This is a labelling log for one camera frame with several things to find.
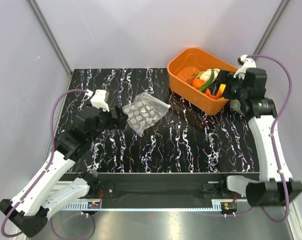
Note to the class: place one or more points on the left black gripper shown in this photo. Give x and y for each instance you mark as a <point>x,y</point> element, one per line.
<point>119,122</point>

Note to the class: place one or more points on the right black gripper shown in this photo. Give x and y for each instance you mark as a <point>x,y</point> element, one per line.
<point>226,77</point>

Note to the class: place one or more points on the yellow fake bananas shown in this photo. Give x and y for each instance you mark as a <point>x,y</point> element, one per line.
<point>221,90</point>

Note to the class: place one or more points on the green fake cucumber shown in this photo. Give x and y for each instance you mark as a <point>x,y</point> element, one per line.
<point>208,82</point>

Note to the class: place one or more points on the clear polka dot zip bag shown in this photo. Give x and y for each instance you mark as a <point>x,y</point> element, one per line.
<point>144,112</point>

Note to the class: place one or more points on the fake orange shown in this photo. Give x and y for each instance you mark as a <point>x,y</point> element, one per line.
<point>210,95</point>
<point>197,83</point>

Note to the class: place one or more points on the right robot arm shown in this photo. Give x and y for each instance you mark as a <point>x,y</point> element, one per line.
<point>276,186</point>

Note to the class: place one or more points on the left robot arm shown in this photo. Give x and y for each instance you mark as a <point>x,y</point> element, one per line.
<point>31,208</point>

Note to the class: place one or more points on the white fake cauliflower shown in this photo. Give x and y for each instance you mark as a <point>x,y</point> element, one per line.
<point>206,75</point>

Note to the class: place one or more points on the fake orange in basket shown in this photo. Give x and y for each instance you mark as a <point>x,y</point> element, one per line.
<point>197,83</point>

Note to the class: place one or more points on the orange plastic basket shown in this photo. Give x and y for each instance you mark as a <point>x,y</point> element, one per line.
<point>182,71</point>

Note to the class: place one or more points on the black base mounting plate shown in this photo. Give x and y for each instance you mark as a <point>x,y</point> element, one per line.
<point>157,187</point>

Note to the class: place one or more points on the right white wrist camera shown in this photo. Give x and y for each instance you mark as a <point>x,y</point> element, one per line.
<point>246,62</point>

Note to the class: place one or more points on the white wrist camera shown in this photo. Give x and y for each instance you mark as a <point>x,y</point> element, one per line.
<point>246,62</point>
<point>99,99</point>

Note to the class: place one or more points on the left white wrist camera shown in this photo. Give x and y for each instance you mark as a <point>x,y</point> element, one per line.
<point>99,99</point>

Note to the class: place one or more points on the slotted cable duct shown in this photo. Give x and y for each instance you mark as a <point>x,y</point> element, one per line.
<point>138,206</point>

